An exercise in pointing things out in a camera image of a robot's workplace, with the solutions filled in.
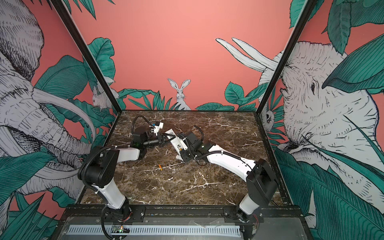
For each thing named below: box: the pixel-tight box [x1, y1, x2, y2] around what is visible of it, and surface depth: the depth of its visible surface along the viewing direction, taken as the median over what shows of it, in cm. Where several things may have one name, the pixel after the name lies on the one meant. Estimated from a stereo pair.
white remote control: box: [165, 128, 184, 161], surface depth 86 cm
